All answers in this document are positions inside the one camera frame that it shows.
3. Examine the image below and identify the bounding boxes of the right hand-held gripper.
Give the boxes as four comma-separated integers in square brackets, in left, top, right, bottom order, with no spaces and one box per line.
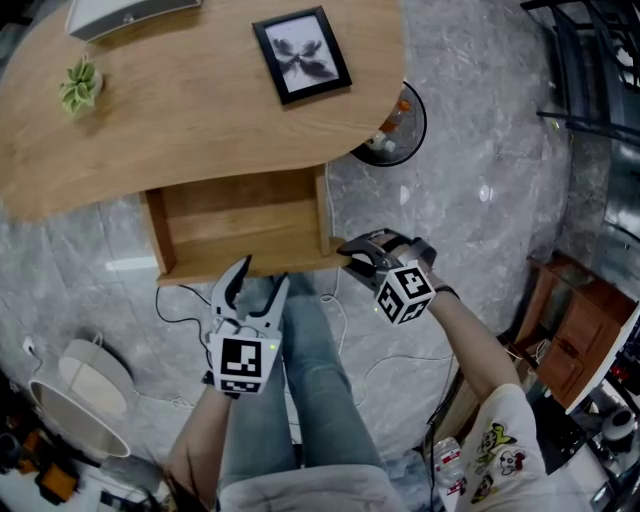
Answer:
[336,228,436,328]

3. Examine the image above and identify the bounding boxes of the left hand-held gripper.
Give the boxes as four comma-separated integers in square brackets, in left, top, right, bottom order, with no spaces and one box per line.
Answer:
[207,254,292,397]

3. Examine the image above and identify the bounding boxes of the wooden drawer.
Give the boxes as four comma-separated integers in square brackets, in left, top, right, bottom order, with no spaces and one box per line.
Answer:
[141,163,352,288]

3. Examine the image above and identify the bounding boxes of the person's left forearm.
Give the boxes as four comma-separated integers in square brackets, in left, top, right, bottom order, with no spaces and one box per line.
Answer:
[163,387,235,502]

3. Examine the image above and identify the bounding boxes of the person's right forearm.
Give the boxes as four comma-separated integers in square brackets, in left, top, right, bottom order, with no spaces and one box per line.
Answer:
[426,284,525,419]

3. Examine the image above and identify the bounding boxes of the oval wooden table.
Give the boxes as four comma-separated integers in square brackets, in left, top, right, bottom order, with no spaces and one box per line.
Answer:
[0,0,407,225]

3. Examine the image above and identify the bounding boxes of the person's right hand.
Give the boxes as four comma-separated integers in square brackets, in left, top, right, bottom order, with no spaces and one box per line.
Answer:
[398,236,439,282]

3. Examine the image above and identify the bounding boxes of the person's blue jeans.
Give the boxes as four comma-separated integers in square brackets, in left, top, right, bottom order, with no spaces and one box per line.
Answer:
[218,272,389,484]

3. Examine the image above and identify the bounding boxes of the white plastic bottle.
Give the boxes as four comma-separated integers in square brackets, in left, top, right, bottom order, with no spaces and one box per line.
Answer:
[364,130,398,154]

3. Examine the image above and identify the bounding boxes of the black round waste bin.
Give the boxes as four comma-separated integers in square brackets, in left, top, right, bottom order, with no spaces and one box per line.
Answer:
[349,80,429,168]

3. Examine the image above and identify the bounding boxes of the orange litter piece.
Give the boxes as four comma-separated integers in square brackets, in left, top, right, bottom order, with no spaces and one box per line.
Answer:
[382,98,413,133]

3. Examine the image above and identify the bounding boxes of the small beige drum lampshade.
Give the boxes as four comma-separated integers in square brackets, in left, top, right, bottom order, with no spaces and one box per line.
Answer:
[58,338,136,417]

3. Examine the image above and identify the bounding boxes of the wooden platform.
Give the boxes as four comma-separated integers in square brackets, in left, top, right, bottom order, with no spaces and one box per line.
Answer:
[430,367,484,444]

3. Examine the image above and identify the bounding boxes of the person's white printed t-shirt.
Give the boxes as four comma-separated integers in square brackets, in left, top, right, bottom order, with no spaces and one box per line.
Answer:
[214,383,556,512]

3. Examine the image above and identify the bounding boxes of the beige round basket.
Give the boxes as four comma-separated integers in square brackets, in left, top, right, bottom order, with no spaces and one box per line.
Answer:
[27,379,133,459]

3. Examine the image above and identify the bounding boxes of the wooden cabinet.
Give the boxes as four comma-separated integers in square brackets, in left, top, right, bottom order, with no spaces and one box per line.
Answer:
[514,251,640,417]

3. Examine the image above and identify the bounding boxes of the cluster of water bottles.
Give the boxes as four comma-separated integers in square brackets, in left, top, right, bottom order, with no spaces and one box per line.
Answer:
[431,436,464,497]

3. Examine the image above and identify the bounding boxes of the orange black power tool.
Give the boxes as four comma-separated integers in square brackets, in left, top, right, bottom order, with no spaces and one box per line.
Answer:
[36,461,81,503]

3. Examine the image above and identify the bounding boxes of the small green potted plant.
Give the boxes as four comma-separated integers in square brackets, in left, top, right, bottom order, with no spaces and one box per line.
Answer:
[58,53,105,120]

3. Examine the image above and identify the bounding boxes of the grey metal table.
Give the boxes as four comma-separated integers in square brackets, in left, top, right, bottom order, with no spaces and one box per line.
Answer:
[519,0,640,139]

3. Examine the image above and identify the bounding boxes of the white flat box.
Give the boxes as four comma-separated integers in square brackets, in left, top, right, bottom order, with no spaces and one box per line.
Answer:
[65,0,204,44]

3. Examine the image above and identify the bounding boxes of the black cable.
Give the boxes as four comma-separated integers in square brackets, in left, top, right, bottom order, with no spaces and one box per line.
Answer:
[154,284,214,352]
[423,369,454,506]

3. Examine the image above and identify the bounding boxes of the black picture frame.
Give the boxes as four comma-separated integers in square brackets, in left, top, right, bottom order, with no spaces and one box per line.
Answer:
[251,5,354,107]

